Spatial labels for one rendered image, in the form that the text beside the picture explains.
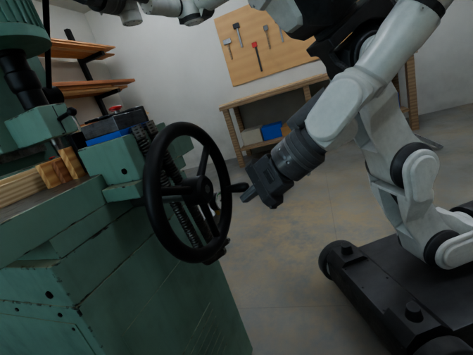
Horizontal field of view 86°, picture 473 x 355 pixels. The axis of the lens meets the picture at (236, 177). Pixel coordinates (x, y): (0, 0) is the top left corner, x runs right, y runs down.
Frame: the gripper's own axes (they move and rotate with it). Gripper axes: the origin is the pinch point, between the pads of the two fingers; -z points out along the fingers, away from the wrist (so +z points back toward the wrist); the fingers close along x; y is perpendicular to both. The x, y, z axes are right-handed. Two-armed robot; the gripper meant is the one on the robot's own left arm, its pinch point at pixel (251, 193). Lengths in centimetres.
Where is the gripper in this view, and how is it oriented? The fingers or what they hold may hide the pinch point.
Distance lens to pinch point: 60.0
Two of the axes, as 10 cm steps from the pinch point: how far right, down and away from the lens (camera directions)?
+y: -6.6, -0.5, -7.5
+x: -4.1, -8.1, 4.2
